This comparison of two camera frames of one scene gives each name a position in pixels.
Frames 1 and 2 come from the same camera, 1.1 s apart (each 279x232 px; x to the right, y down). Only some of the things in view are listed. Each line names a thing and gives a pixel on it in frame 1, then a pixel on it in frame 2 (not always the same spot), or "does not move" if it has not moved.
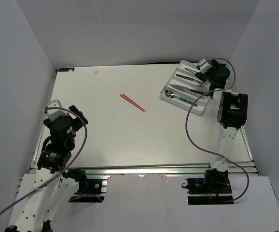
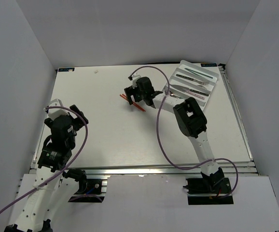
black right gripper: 202,76 → 130,91
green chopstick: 198,71 does not move
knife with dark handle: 188,89 does not move
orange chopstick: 132,103 does not move
